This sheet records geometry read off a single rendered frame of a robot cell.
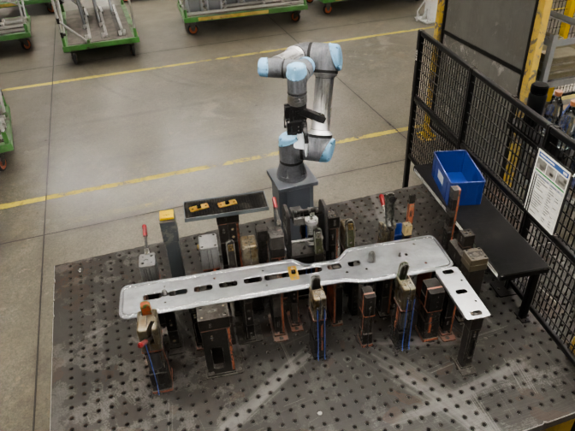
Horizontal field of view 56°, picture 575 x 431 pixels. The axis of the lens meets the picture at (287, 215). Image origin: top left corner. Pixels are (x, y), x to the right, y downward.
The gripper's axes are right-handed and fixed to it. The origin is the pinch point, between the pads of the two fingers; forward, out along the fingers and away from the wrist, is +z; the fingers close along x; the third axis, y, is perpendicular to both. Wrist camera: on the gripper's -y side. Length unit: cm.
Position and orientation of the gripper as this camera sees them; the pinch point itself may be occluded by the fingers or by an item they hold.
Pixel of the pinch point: (303, 148)
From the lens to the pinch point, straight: 224.8
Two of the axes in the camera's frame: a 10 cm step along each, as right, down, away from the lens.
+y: -9.8, 1.5, -1.4
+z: 0.4, 8.1, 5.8
